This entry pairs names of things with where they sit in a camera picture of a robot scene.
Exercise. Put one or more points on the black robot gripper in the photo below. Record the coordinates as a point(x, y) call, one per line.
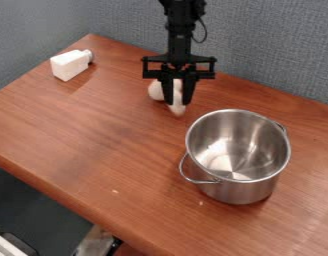
point(176, 64)

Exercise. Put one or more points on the stainless steel metal pot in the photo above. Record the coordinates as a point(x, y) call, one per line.
point(237, 152)

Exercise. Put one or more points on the table leg bracket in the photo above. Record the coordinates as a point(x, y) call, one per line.
point(99, 243)

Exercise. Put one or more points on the white object at corner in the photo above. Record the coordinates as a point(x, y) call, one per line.
point(8, 249)

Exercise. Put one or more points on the white plush mushroom toy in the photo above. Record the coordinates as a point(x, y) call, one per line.
point(155, 92)

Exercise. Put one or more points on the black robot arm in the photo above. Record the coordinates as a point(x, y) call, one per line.
point(183, 13)

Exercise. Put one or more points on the white plastic bottle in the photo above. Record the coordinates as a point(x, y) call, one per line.
point(71, 63)

